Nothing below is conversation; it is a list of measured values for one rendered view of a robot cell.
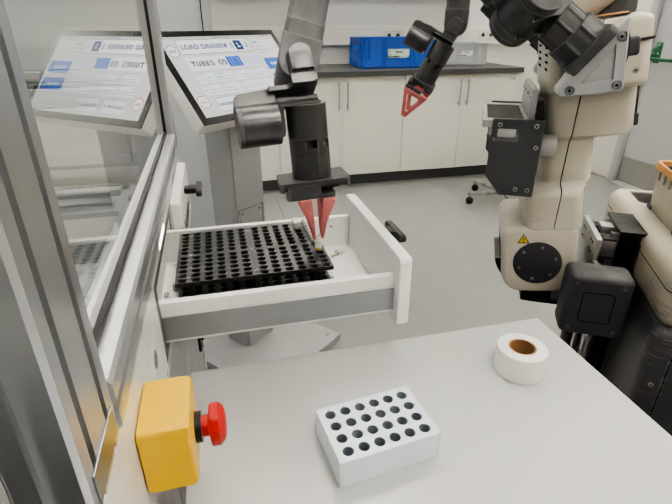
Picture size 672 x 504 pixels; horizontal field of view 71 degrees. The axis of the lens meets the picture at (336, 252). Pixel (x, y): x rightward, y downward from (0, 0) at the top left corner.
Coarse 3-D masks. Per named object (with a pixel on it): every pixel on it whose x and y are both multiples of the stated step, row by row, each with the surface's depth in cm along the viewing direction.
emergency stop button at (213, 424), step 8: (208, 408) 44; (216, 408) 44; (208, 416) 44; (216, 416) 44; (224, 416) 45; (208, 424) 44; (216, 424) 43; (224, 424) 44; (208, 432) 44; (216, 432) 43; (224, 432) 44; (216, 440) 44; (224, 440) 44
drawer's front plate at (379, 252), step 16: (352, 208) 86; (352, 224) 87; (368, 224) 78; (352, 240) 89; (368, 240) 79; (384, 240) 71; (368, 256) 80; (384, 256) 71; (400, 256) 66; (368, 272) 81; (384, 272) 72; (400, 272) 66; (400, 288) 67; (400, 304) 68; (400, 320) 69
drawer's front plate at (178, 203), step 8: (176, 168) 105; (184, 168) 107; (176, 176) 100; (184, 176) 104; (176, 184) 95; (184, 184) 101; (176, 192) 90; (176, 200) 86; (184, 200) 97; (176, 208) 86; (184, 208) 94; (176, 216) 86; (184, 216) 92; (176, 224) 87; (184, 224) 90
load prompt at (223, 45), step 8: (176, 40) 138; (184, 40) 140; (192, 40) 143; (200, 40) 145; (208, 40) 147; (216, 40) 149; (224, 40) 152; (232, 40) 154; (240, 40) 157; (184, 48) 139; (192, 48) 141; (200, 48) 143; (208, 48) 146; (216, 48) 148; (224, 48) 150; (232, 48) 153; (240, 48) 155; (248, 48) 158
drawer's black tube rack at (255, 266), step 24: (192, 240) 77; (216, 240) 77; (240, 240) 78; (264, 240) 77; (288, 240) 77; (192, 264) 70; (216, 264) 70; (240, 264) 70; (264, 264) 70; (288, 264) 70; (312, 264) 70; (192, 288) 66; (216, 288) 69; (240, 288) 69
